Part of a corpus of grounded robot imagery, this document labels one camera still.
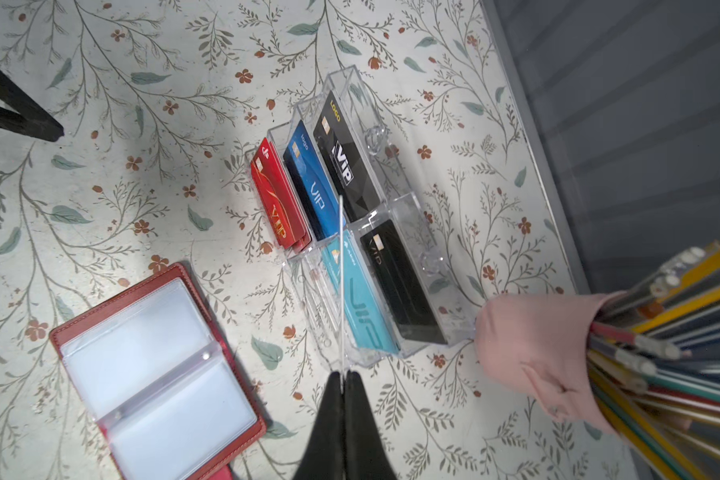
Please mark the blue card in organizer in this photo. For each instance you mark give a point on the blue card in organizer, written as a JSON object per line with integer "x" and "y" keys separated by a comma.
{"x": 312, "y": 184}

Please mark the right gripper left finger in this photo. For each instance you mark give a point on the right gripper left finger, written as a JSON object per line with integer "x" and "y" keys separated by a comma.
{"x": 324, "y": 456}

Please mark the clear acrylic card organizer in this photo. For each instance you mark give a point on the clear acrylic card organizer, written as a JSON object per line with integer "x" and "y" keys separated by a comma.
{"x": 399, "y": 203}

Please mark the red card in organizer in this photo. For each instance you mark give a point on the red card in organizer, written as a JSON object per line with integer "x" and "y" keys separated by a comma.
{"x": 278, "y": 199}

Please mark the dark grey credit card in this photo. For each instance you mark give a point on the dark grey credit card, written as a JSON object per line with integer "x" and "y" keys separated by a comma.
{"x": 400, "y": 285}

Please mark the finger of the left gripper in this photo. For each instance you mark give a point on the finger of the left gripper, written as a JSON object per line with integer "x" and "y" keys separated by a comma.
{"x": 24, "y": 116}

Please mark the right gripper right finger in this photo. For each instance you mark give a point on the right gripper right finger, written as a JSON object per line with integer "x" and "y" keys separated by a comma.
{"x": 365, "y": 457}

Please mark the coloured pencils bundle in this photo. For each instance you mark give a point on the coloured pencils bundle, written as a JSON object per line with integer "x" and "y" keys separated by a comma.
{"x": 653, "y": 359}

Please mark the black card in organizer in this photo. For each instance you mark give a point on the black card in organizer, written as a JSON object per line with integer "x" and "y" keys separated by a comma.
{"x": 344, "y": 162}

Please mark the red leather card holder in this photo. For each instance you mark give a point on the red leather card holder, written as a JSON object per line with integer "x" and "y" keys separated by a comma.
{"x": 159, "y": 380}

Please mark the pink pencil cup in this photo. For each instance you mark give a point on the pink pencil cup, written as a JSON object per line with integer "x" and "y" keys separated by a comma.
{"x": 536, "y": 345}

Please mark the teal card in organizer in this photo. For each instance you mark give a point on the teal card in organizer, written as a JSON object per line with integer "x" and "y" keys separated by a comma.
{"x": 363, "y": 313}

